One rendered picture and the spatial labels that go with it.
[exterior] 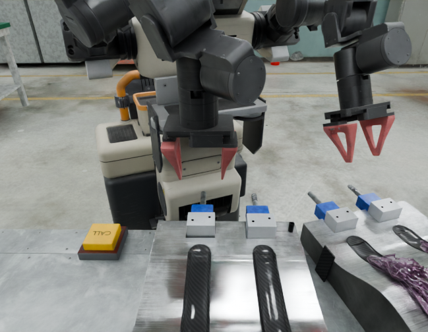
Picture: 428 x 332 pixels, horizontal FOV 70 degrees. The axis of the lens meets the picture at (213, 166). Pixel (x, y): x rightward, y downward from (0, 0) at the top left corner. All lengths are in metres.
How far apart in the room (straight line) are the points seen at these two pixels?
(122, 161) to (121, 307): 0.59
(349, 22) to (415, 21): 5.55
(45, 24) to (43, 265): 5.39
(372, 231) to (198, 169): 0.45
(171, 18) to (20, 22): 5.76
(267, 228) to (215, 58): 0.31
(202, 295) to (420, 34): 6.00
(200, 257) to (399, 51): 0.46
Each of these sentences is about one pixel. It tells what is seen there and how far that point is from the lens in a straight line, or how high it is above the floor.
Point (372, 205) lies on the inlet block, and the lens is 0.73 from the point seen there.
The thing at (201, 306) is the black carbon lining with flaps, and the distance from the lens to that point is 0.49.
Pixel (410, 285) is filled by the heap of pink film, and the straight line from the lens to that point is 0.55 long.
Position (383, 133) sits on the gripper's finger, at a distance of 0.65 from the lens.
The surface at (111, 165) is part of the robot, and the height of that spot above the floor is 0.75.
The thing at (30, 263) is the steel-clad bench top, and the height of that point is 0.80.
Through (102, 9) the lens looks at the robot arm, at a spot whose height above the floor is 1.24.
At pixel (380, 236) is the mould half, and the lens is 0.69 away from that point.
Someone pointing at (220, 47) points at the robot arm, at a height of 1.22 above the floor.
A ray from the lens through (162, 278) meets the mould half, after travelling 0.51.
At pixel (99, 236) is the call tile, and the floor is 0.84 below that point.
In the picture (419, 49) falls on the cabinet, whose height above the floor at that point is 0.31.
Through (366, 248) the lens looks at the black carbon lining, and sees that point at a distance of 0.66.
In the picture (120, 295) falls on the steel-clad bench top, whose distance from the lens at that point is 0.62.
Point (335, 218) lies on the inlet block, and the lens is 0.65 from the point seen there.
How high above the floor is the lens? 1.28
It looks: 31 degrees down
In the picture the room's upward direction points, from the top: straight up
